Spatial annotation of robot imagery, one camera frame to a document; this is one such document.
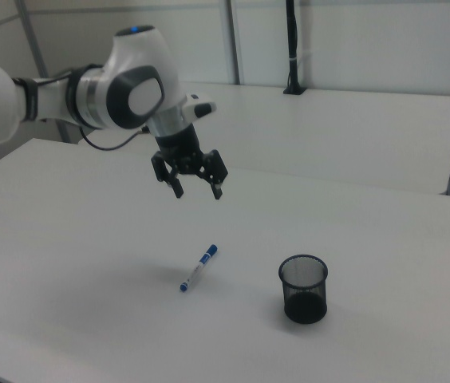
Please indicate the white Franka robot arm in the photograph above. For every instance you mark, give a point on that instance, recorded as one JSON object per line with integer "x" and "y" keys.
{"x": 137, "y": 56}

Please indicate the black mesh pen cup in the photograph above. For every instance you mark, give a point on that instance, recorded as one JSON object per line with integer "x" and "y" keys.
{"x": 305, "y": 307}

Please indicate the blue and white marker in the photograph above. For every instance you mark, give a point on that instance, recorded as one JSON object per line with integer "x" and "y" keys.
{"x": 199, "y": 268}

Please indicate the black camera stand pole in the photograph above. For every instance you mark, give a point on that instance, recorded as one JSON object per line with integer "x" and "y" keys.
{"x": 292, "y": 40}

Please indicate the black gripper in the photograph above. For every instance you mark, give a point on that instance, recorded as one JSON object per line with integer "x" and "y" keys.
{"x": 179, "y": 149}

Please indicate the white side table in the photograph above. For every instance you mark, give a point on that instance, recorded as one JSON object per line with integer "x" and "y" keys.
{"x": 328, "y": 131}

